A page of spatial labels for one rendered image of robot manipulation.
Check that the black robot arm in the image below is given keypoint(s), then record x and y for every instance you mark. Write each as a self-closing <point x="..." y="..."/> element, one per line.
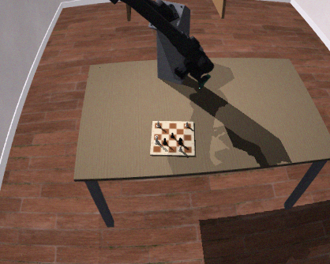
<point x="158" y="14"/>

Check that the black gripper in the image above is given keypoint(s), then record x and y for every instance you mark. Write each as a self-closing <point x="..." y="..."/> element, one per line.
<point x="201" y="80"/>

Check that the brown and cream chessboard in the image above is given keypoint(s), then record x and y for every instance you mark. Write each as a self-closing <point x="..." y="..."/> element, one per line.
<point x="172" y="146"/>

